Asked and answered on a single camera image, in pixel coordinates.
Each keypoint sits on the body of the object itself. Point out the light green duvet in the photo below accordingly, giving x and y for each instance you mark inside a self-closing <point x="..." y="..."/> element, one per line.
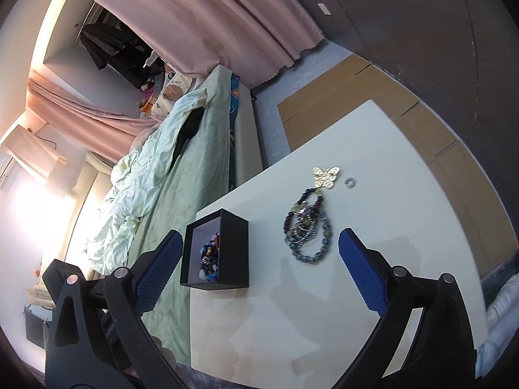
<point x="136" y="182"/>

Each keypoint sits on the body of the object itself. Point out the gold butterfly brooch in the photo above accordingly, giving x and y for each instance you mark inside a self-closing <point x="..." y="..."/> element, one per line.
<point x="325" y="178"/>

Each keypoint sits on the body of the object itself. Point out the black hanging clothes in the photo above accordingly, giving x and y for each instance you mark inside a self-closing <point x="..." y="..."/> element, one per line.
<point x="122" y="50"/>

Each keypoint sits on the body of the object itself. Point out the flat brown cardboard sheet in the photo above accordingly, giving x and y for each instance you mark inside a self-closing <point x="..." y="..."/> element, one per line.
<point x="354" y="81"/>

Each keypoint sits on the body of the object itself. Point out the white wall socket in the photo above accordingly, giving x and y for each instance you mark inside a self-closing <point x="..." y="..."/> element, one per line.
<point x="322" y="7"/>

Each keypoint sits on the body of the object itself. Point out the pink curtain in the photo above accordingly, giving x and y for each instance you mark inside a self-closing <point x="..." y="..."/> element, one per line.
<point x="255" y="39"/>

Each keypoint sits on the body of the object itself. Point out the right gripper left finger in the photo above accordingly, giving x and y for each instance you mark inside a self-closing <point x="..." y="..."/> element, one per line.
<point x="97" y="338"/>

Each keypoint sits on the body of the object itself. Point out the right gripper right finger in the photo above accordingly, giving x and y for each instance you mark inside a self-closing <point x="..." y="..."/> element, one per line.
<point x="441" y="355"/>

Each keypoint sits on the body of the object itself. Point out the patterned pillow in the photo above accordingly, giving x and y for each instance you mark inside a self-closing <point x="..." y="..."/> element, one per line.
<point x="175" y="86"/>

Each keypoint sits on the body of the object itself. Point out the bed with green sheet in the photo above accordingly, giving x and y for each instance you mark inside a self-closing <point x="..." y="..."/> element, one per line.
<point x="203" y="171"/>

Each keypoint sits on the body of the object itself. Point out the black jewelry box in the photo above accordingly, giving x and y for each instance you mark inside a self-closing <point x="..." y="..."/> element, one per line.
<point x="216" y="255"/>

